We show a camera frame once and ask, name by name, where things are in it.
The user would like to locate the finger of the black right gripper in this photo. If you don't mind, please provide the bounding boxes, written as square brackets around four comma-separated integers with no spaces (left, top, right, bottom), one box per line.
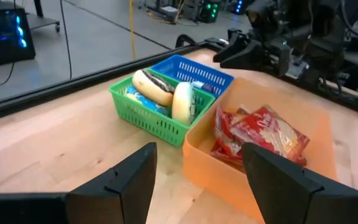
[219,42,269,70]
[212,32,255,63]

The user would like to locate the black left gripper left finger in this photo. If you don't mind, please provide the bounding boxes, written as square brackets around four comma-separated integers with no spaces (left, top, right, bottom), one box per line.
[65,142,158,224]

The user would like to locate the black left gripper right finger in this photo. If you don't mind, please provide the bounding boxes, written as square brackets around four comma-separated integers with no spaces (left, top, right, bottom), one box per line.
[242,142,325,224]

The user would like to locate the blue marker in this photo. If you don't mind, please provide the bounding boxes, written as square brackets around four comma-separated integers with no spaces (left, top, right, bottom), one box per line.
[191,80,216,94]

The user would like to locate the red popcorn bag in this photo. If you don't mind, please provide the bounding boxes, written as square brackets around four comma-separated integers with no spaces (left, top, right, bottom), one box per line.
[210,105,252,171]
[229,105,311,167]

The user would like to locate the chocolate sprinkled toy donut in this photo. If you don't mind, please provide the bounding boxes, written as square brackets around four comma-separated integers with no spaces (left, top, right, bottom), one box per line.
[131,68,177,108]
[171,81,196,127]

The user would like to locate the blue plastic basket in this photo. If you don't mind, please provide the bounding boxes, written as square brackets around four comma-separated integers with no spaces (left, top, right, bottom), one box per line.
[150,54,236,99]

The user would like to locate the black computer green lights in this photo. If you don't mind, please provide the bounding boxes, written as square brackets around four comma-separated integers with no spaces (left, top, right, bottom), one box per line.
[198,0,221,24]

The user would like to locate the orange translucent plastic bin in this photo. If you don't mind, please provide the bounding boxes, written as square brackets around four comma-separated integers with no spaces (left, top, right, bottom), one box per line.
[182,77,339,224]

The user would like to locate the green plastic basket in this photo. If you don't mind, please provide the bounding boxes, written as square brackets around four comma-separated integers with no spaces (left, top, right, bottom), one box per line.
[108,67,216,148]

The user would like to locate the blue snack packet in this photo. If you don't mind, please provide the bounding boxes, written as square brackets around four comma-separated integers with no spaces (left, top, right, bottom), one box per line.
[124,85,171,118]

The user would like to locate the black wheeled cart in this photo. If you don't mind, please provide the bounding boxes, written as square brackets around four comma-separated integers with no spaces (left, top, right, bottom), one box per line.
[26,0,61,34]

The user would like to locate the black computer blue lights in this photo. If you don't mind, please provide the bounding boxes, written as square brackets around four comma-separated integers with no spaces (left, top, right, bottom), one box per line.
[0,1,37,70]

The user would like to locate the yellow hanging cable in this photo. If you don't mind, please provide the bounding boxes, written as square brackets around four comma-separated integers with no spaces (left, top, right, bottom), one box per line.
[128,0,137,60]

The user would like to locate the black cable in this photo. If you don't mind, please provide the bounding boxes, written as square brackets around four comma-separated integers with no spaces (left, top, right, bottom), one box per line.
[59,0,73,80]

